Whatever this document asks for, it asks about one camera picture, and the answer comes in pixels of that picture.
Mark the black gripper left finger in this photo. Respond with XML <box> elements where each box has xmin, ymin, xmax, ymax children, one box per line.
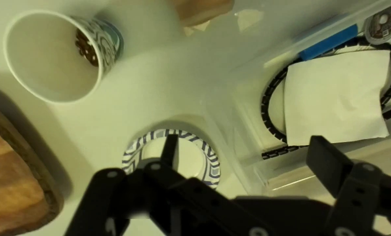
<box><xmin>63</xmin><ymin>133</ymin><xmax>223</xmax><ymax>236</ymax></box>

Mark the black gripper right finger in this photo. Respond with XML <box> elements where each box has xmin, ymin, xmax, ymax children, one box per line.
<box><xmin>305</xmin><ymin>135</ymin><xmax>391</xmax><ymax>236</ymax></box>

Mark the clear plastic container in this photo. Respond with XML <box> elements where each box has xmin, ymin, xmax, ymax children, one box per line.
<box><xmin>199</xmin><ymin>0</ymin><xmax>391</xmax><ymax>198</ymax></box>

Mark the folded white napkin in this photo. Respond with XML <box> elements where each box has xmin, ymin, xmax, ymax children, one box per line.
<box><xmin>283</xmin><ymin>49</ymin><xmax>391</xmax><ymax>147</ymax></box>

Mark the patterned paper bowl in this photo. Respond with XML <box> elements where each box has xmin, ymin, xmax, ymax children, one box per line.
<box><xmin>120</xmin><ymin>128</ymin><xmax>221</xmax><ymax>190</ymax></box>

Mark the oval wooden tray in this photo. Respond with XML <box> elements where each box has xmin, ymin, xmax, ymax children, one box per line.
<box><xmin>0</xmin><ymin>104</ymin><xmax>66</xmax><ymax>236</ymax></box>

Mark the white plate with black rim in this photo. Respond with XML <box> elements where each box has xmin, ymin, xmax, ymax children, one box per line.
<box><xmin>259</xmin><ymin>34</ymin><xmax>391</xmax><ymax>162</ymax></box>

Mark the patterned paper cup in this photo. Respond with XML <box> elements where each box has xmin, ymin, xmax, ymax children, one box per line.
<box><xmin>2</xmin><ymin>10</ymin><xmax>124</xmax><ymax>105</ymax></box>

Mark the round brown coffee pod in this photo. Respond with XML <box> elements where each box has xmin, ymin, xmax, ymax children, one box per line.
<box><xmin>363</xmin><ymin>2</ymin><xmax>391</xmax><ymax>45</ymax></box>

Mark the rounded flat wooden piece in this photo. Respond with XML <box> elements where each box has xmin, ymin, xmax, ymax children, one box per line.
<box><xmin>170</xmin><ymin>0</ymin><xmax>236</xmax><ymax>28</ymax></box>

